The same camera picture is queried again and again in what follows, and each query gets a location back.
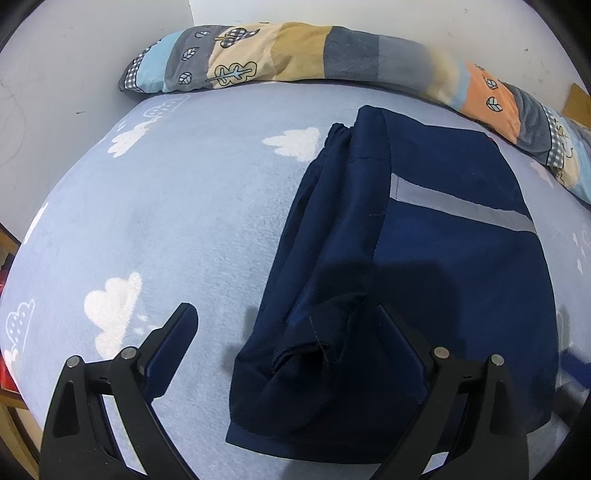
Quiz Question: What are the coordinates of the red object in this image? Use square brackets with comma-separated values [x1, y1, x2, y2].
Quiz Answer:
[0, 348, 17, 398]

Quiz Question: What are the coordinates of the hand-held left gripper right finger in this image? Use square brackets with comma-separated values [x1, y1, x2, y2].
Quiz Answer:
[368, 302, 529, 480]

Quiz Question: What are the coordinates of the light blue cloud-print bed sheet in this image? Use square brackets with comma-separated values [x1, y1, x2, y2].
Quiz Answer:
[0, 82, 591, 480]

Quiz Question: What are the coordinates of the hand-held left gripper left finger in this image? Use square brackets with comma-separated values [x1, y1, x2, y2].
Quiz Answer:
[39, 302, 199, 480]

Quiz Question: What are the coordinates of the wooden board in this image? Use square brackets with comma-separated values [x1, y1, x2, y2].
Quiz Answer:
[563, 83, 591, 121]

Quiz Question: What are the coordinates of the navy blue jacket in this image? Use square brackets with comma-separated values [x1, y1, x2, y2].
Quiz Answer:
[225, 104, 560, 464]

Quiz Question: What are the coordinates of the patchwork quilt roll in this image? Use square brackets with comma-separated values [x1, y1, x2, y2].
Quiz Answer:
[117, 23, 591, 205]

